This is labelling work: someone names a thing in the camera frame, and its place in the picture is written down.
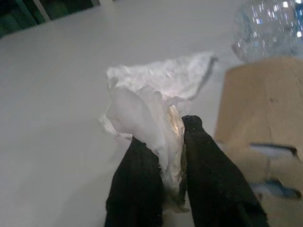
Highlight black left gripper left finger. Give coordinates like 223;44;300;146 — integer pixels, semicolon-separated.
104;138;164;227

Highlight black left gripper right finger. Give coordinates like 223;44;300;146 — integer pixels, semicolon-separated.
181;115;270;227

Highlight white plastic wrapper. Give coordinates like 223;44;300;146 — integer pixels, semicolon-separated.
98;52;216;212

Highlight brown cardboard box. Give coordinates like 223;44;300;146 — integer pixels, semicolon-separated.
214;56;303;227

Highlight clear crinkled plastic bottle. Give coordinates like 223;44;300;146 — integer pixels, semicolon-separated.
231;0;303;63

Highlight dark green glass window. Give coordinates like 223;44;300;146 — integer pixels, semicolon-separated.
0;0;101;39

